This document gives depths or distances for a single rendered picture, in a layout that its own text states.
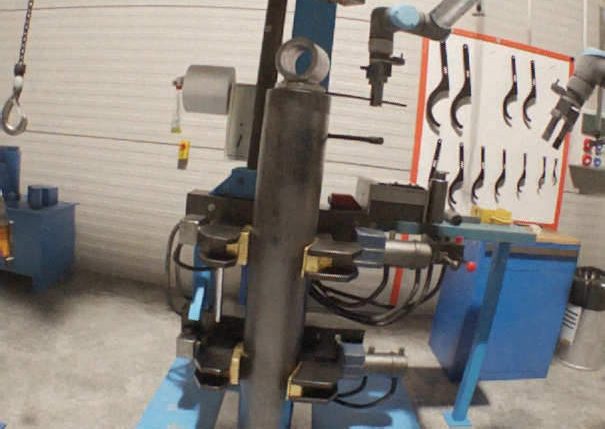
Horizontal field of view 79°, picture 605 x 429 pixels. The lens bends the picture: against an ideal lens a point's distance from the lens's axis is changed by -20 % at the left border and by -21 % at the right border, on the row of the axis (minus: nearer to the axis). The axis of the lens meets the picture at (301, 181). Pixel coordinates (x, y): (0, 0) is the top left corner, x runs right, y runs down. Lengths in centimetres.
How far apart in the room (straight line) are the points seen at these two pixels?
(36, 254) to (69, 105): 136
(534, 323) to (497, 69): 207
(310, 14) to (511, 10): 247
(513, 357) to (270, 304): 185
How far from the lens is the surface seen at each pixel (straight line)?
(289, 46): 148
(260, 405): 168
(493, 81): 380
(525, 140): 390
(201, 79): 234
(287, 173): 138
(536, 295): 281
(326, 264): 141
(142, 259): 385
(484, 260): 257
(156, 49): 375
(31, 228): 344
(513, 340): 286
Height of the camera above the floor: 132
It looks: 5 degrees down
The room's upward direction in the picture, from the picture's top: 6 degrees clockwise
